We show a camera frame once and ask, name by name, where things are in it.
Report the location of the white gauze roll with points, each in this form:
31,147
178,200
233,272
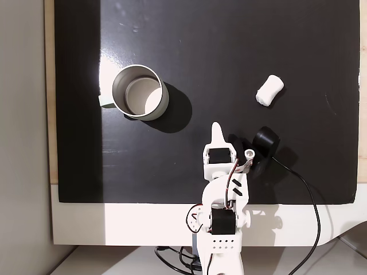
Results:
269,90

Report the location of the pale green metal cup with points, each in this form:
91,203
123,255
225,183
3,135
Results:
137,91

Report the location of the black table mat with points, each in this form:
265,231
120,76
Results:
200,57

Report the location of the black oval camera box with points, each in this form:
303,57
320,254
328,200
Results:
265,140

